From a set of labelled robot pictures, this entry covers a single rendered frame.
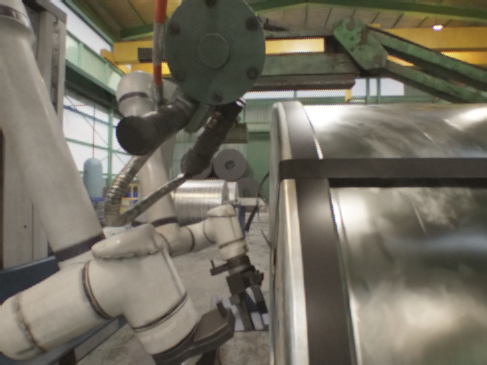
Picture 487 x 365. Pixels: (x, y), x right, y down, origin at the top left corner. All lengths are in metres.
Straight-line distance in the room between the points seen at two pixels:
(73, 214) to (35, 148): 0.13
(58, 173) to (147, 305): 0.29
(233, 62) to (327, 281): 0.30
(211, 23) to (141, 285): 0.36
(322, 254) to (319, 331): 0.06
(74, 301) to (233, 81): 0.36
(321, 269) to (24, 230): 0.95
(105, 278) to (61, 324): 0.07
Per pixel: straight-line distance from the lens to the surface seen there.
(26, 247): 1.07
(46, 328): 0.42
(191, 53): 0.41
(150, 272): 0.37
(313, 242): 0.24
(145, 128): 0.28
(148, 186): 0.80
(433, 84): 1.54
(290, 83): 1.41
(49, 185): 0.53
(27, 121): 0.56
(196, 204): 5.64
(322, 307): 0.23
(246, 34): 0.40
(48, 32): 1.15
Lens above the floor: 1.15
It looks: 1 degrees up
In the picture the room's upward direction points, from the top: straight up
